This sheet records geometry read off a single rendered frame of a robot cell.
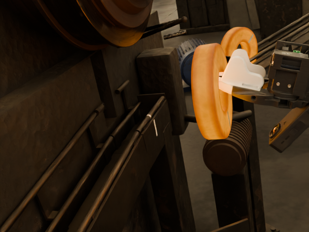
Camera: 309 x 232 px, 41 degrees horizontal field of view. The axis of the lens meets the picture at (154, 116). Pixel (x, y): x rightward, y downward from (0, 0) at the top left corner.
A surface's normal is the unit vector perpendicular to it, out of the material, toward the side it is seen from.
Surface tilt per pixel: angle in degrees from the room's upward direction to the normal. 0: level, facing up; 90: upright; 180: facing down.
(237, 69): 90
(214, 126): 111
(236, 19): 90
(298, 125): 93
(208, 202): 0
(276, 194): 0
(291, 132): 93
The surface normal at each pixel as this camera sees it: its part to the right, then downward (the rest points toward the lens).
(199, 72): -0.36, -0.32
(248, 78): -0.34, 0.42
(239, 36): 0.64, 0.18
